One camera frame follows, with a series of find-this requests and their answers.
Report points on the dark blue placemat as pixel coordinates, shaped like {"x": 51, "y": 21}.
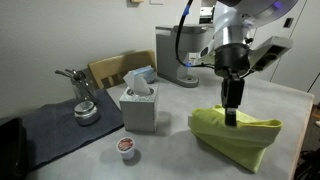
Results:
{"x": 53, "y": 132}

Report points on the round metal tin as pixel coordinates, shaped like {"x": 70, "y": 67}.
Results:
{"x": 86, "y": 113}

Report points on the wooden chair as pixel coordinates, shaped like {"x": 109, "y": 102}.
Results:
{"x": 109, "y": 72}

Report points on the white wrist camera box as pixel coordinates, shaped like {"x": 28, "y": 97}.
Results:
{"x": 268, "y": 52}

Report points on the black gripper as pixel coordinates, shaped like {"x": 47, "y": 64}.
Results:
{"x": 231, "y": 61}

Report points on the white wall switch plate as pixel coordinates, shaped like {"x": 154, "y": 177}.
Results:
{"x": 156, "y": 2}

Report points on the black wall panel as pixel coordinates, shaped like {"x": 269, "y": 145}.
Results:
{"x": 288, "y": 23}

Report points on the red-lidded coffee pod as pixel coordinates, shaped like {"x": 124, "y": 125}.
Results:
{"x": 125, "y": 146}

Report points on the yellow-green microfiber towel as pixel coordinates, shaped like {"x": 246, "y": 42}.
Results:
{"x": 244, "y": 143}

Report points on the grey coffee maker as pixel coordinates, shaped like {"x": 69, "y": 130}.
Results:
{"x": 195, "y": 47}

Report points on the grey tissue box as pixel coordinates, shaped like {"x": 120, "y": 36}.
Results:
{"x": 140, "y": 112}

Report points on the blue face mask stack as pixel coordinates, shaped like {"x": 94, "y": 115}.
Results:
{"x": 147, "y": 72}

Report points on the beige wall dial switch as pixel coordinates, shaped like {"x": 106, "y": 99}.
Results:
{"x": 137, "y": 1}

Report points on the white tissue sheet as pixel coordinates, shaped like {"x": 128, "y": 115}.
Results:
{"x": 137, "y": 83}

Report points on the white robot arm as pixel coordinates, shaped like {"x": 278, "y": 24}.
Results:
{"x": 233, "y": 19}

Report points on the black bin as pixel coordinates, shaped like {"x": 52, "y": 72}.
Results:
{"x": 13, "y": 150}

